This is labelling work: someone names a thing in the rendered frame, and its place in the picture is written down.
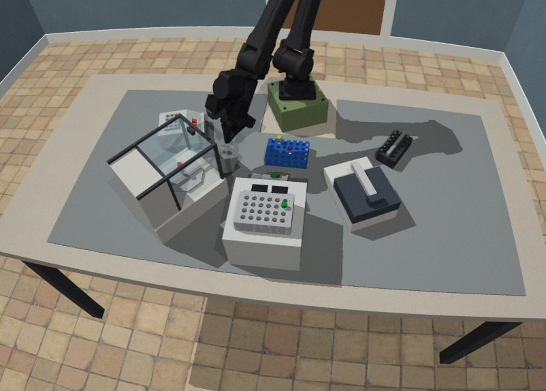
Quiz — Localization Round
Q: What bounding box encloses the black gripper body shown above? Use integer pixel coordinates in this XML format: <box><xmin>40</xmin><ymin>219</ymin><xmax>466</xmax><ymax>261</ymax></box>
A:
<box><xmin>220</xmin><ymin>99</ymin><xmax>256</xmax><ymax>128</ymax></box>

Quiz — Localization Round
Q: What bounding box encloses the blue tube rack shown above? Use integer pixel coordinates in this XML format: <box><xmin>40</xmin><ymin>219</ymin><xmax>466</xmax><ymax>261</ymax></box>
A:
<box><xmin>264</xmin><ymin>138</ymin><xmax>309</xmax><ymax>169</ymax></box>

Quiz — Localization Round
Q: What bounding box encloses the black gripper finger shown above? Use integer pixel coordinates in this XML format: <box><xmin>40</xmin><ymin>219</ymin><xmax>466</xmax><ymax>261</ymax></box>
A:
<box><xmin>225</xmin><ymin>123</ymin><xmax>246</xmax><ymax>144</ymax></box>
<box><xmin>220</xmin><ymin>118</ymin><xmax>236</xmax><ymax>141</ymax></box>

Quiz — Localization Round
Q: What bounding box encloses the grey bench mat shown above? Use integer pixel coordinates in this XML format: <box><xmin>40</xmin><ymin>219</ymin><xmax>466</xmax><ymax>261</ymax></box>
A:
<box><xmin>47</xmin><ymin>90</ymin><xmax>526</xmax><ymax>296</ymax></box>

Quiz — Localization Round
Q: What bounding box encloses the white block with round holes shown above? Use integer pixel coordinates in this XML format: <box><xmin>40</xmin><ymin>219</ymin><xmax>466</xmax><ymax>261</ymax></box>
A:
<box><xmin>159</xmin><ymin>110</ymin><xmax>206</xmax><ymax>134</ymax></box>

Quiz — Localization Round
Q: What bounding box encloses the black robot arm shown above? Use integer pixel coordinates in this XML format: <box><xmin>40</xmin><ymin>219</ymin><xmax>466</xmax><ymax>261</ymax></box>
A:
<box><xmin>205</xmin><ymin>0</ymin><xmax>321</xmax><ymax>120</ymax></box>

